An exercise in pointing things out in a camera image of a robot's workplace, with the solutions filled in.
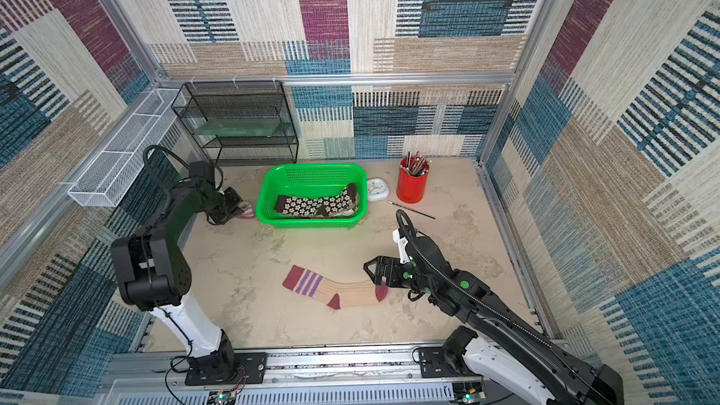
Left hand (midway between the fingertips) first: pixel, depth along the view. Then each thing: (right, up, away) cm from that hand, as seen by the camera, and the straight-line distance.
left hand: (245, 207), depth 94 cm
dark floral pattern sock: (+31, +1, +7) cm, 32 cm away
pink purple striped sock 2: (+31, -26, -9) cm, 41 cm away
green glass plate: (-3, +26, +1) cm, 27 cm away
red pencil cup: (+56, +10, +4) cm, 57 cm away
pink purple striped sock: (+1, -1, 0) cm, 2 cm away
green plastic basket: (+18, +10, +15) cm, 25 cm away
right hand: (+43, -16, -20) cm, 50 cm away
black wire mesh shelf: (-4, +37, +5) cm, 38 cm away
